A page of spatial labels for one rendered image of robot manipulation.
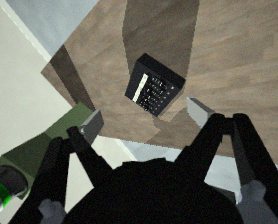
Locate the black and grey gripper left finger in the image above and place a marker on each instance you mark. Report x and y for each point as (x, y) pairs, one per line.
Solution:
(45, 203)

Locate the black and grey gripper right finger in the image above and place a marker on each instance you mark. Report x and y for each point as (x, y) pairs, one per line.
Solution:
(258, 197)

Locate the black lighting desk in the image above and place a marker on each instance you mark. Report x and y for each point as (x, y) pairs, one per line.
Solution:
(153, 85)

